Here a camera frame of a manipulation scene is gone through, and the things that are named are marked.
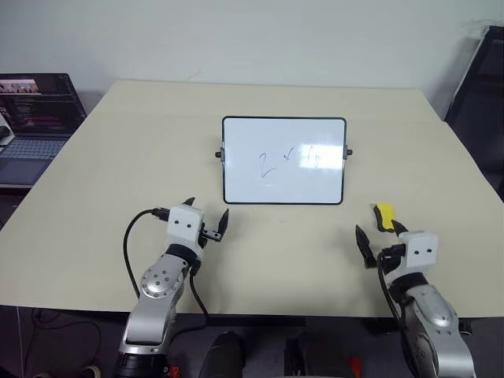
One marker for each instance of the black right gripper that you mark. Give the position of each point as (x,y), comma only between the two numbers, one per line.
(388,265)

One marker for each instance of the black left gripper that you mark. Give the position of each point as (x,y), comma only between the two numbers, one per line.
(210,235)

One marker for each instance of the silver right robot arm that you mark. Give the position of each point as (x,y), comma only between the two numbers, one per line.
(433,327)

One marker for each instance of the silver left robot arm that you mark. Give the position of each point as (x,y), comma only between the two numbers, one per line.
(157,283)

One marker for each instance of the yellow and black eraser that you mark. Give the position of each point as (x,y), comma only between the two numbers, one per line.
(385,216)

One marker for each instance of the small black-framed whiteboard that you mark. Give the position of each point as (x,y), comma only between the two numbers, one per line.
(281,161)

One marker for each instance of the dark rounded shape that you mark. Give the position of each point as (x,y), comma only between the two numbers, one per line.
(224,354)

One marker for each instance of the open grey laptop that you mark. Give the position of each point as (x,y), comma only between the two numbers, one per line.
(35,118)

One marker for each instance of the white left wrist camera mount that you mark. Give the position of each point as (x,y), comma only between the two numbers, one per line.
(184,225)

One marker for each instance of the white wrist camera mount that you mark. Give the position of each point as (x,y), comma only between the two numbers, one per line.
(419,250)
(184,225)

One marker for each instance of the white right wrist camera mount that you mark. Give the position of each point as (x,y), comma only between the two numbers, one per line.
(419,250)

